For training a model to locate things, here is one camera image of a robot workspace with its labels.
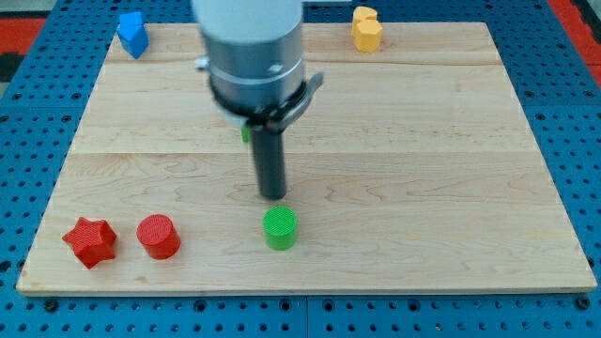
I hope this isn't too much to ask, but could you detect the green star block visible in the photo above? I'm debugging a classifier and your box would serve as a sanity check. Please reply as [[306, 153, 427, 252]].
[[240, 127, 251, 144]]

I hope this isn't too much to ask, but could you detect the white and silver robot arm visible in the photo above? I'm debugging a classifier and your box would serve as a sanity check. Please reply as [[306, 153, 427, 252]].
[[191, 0, 324, 133]]

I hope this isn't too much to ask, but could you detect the red star block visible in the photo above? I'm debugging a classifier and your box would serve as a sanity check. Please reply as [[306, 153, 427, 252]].
[[62, 217, 116, 269]]

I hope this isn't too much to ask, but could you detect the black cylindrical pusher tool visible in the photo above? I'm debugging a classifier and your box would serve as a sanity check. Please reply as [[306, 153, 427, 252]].
[[249, 126, 286, 200]]

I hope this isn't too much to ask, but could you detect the green cylinder block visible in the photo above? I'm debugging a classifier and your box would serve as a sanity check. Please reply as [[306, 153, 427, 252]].
[[263, 206, 298, 251]]

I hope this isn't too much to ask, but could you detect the wooden board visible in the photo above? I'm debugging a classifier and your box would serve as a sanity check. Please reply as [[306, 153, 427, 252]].
[[17, 23, 597, 297]]

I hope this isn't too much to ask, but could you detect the yellow hexagon block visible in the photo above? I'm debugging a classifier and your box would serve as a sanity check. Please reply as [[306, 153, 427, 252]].
[[352, 20, 383, 53]]

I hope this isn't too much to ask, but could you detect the red cylinder block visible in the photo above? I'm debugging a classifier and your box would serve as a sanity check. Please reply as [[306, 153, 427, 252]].
[[136, 214, 181, 260]]

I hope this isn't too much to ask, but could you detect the yellow back block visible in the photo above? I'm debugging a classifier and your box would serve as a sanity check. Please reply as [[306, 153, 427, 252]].
[[352, 6, 378, 24]]

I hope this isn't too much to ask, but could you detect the blue triangular block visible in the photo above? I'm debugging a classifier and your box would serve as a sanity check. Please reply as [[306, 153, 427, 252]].
[[116, 25, 149, 59]]

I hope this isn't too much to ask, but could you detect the blue cube block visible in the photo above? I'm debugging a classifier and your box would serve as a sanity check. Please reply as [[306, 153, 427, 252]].
[[118, 11, 144, 27]]

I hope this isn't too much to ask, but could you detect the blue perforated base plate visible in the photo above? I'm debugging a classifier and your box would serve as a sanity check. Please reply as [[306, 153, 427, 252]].
[[1, 0, 600, 337]]

